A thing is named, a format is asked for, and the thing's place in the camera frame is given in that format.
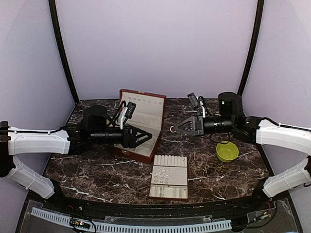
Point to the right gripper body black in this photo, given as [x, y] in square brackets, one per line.
[199, 126]

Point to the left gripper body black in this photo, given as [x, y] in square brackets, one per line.
[127, 142]

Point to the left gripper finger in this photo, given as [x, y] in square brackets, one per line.
[137, 132]
[140, 140]

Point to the brown leather jewelry box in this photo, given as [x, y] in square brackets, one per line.
[148, 116]

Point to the beige jewelry tray insert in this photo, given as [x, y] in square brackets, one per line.
[169, 178]

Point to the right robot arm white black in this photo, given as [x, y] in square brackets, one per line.
[253, 130]

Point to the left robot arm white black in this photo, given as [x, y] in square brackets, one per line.
[96, 126]

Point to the green plastic bowl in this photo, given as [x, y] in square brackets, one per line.
[227, 151]

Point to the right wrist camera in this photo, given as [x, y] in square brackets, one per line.
[197, 104]

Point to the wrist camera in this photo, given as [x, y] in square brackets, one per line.
[197, 104]
[126, 113]

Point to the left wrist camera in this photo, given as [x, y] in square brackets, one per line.
[126, 113]

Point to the black front rail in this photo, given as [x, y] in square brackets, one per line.
[235, 208]

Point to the grey cable duct strip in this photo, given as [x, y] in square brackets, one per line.
[93, 226]

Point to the right black frame post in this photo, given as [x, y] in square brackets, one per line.
[252, 47]

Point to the black frame post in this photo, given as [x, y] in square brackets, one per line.
[252, 47]
[61, 50]

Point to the left black frame post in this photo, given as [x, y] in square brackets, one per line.
[61, 50]

